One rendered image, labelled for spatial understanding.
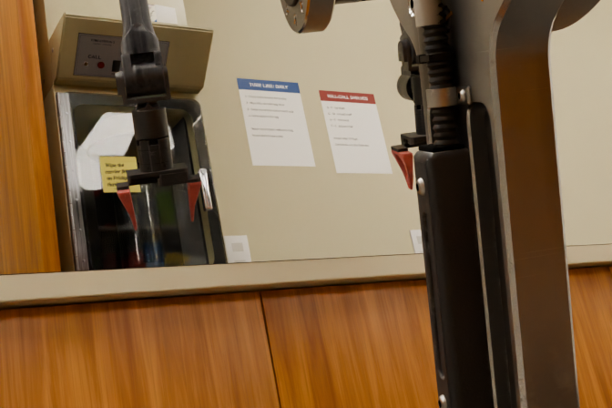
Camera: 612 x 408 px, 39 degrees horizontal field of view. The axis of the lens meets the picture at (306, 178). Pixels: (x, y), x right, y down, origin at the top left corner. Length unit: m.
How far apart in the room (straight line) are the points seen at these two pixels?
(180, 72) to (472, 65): 1.47
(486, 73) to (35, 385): 1.02
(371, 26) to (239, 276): 1.63
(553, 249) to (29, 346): 1.01
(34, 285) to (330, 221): 1.32
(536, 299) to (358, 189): 2.18
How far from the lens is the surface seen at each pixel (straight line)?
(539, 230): 0.42
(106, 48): 1.79
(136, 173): 1.48
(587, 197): 3.28
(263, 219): 2.38
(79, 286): 1.34
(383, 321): 1.61
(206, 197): 1.74
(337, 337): 1.54
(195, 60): 1.87
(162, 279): 1.38
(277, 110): 2.55
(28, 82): 1.69
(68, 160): 1.73
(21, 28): 1.74
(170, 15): 1.89
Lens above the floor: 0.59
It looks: 18 degrees up
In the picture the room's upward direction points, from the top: 12 degrees counter-clockwise
